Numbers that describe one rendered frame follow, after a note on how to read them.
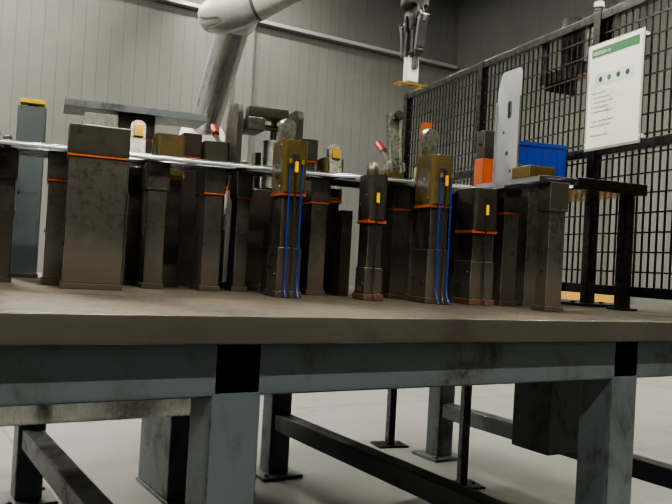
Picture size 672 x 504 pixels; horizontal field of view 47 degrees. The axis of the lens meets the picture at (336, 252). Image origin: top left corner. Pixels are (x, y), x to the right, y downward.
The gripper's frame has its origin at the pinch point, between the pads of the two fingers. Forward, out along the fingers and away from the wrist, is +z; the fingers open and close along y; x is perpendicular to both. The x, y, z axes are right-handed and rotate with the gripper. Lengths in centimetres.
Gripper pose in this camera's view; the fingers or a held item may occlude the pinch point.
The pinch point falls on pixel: (410, 70)
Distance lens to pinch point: 209.0
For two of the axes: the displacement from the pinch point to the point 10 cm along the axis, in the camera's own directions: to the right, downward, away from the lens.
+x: 9.3, 0.6, 3.7
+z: -0.6, 10.0, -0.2
